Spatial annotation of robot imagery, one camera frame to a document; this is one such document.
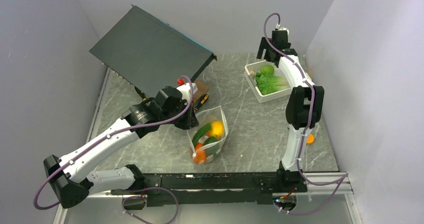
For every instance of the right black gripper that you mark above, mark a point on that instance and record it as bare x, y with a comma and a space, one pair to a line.
264, 45

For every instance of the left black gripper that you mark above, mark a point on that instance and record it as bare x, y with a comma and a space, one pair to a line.
190, 121

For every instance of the green lime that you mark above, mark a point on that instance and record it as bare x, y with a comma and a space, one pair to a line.
267, 69

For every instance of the white plastic basket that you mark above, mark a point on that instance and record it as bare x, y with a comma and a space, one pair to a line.
261, 98

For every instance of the green chili pepper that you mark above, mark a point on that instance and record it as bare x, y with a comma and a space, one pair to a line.
200, 133

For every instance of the clear zip top bag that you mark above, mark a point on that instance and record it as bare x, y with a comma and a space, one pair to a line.
208, 116

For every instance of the yellow lemon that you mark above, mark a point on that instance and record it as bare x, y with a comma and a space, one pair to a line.
217, 129

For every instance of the orange tangerine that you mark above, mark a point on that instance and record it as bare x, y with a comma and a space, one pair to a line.
199, 155

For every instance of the dark green avocado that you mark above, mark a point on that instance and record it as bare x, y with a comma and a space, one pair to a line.
213, 146

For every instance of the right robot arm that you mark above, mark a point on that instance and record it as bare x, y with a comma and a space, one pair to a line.
304, 107

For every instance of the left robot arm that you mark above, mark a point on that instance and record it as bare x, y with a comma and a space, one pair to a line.
73, 177

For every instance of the yellow black screwdriver left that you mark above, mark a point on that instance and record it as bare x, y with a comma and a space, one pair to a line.
141, 94

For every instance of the yellow black screwdriver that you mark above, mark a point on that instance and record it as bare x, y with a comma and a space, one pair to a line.
201, 101
141, 94

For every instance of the yellow black screwdriver right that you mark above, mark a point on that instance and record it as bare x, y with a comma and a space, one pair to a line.
201, 101

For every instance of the brown wooden board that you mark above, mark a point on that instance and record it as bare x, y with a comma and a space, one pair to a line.
202, 89

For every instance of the green lettuce head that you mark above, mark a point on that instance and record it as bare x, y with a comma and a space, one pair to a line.
268, 84

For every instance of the dark grey server chassis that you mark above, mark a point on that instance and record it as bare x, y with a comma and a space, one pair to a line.
149, 53

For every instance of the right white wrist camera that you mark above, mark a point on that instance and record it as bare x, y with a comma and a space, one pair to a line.
278, 27

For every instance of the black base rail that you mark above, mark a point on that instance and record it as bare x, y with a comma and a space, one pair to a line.
244, 187

